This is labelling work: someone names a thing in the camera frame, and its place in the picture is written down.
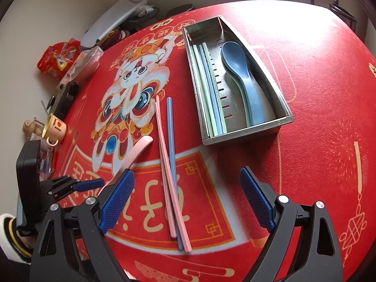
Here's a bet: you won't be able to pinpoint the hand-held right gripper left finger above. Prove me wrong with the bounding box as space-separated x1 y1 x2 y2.
29 168 136 282

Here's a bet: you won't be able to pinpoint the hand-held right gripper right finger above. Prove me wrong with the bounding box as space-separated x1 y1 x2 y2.
239 166 344 282

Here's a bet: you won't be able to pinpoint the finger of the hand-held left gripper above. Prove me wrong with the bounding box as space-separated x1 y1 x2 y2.
43 175 105 198

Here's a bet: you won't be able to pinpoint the pink spoon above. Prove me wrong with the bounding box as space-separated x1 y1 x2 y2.
103 136 154 188

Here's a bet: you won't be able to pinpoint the stainless steel utensil tray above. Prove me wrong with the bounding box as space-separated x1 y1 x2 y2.
182 15 294 146

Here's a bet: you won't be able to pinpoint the blue chopstick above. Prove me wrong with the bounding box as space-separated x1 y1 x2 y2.
166 97 184 250
199 45 223 136

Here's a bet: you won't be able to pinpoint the green and blue chopsticks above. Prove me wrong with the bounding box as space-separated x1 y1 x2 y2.
203 43 227 134

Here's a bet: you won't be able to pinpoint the green chopstick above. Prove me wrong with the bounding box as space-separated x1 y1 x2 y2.
192 45 214 138

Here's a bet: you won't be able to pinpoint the blue spoon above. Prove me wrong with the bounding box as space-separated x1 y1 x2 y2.
221 42 266 126

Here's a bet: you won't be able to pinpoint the person's left forearm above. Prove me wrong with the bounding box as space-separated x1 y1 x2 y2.
0 213 40 264

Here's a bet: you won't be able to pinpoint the small tan figurine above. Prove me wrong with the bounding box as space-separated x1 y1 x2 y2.
23 119 44 139

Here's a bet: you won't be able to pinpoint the yellow cup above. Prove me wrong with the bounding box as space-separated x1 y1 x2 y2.
41 113 67 147

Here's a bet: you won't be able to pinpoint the black pot with lid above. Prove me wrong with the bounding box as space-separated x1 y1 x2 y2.
51 82 79 118

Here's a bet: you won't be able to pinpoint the red printed table mat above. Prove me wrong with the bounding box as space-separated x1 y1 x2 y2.
56 0 376 282

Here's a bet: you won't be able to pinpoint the film-covered bowl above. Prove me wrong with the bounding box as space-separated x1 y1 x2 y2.
60 47 104 89

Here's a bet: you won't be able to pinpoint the red snack bag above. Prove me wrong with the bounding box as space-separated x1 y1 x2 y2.
37 38 81 77

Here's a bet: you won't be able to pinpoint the white paper roll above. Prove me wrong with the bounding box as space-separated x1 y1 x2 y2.
80 0 148 47

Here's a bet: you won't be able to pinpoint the grey bin with white bag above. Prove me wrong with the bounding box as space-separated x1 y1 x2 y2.
126 4 161 25

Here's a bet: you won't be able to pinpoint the black air fryer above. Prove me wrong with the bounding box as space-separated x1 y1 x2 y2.
164 4 196 19

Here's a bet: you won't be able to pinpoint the black metal shelf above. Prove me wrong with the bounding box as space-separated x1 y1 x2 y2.
308 0 365 27

